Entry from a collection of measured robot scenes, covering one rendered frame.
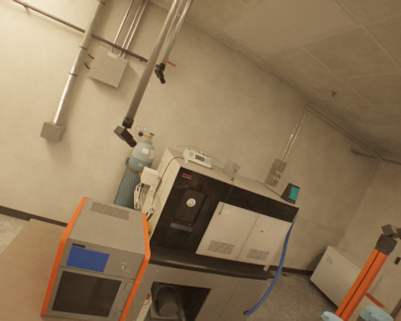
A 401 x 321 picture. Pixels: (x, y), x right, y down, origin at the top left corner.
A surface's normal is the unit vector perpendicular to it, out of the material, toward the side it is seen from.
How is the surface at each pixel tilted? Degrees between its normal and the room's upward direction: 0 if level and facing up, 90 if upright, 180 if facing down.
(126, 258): 90
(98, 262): 90
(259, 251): 90
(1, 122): 90
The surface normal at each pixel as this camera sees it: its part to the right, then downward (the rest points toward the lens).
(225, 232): 0.30, 0.24
